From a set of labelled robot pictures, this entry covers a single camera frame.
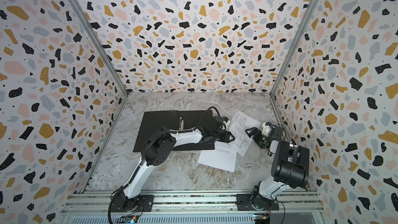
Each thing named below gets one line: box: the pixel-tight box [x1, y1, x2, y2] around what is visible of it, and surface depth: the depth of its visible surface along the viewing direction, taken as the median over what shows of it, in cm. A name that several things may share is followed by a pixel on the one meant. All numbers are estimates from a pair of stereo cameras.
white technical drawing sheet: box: [227, 110, 262, 158], surface depth 99 cm
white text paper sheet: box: [197, 140, 237, 173], surface depth 93 cm
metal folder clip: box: [178, 116, 185, 131], surface depth 105 cm
